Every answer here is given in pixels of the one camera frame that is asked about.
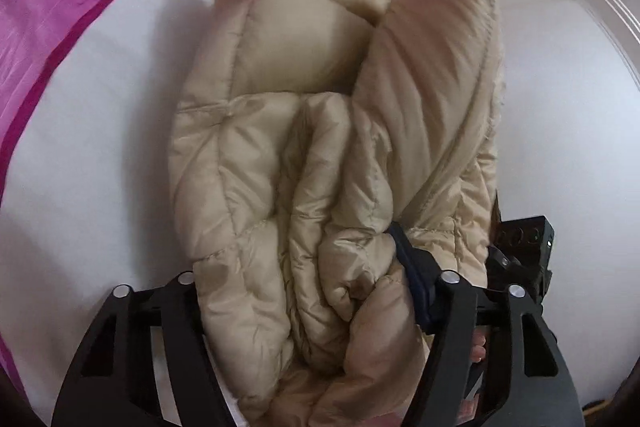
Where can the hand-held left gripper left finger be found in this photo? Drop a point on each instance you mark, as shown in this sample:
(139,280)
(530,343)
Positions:
(175,312)

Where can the purple white floral bedsheet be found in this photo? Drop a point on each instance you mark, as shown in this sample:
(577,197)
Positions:
(100,147)

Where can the person's right hand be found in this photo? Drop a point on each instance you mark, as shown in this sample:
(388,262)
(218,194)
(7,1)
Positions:
(478,347)

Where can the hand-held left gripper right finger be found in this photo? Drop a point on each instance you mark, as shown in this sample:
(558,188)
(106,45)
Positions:
(416,269)

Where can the beige puffer jacket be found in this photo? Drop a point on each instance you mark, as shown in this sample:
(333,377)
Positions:
(325,182)

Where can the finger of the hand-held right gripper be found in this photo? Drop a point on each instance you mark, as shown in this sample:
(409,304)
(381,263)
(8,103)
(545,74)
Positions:
(502,264)

